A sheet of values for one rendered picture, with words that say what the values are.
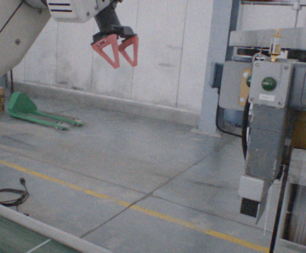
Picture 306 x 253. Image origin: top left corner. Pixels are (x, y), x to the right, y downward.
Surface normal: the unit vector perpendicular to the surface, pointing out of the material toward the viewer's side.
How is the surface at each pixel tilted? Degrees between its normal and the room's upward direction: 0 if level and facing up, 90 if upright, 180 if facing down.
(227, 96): 90
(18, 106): 75
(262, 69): 90
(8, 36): 90
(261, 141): 90
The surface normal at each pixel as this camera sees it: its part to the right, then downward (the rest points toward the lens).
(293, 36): -0.98, -0.05
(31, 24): 0.87, 0.18
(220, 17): -0.48, 0.15
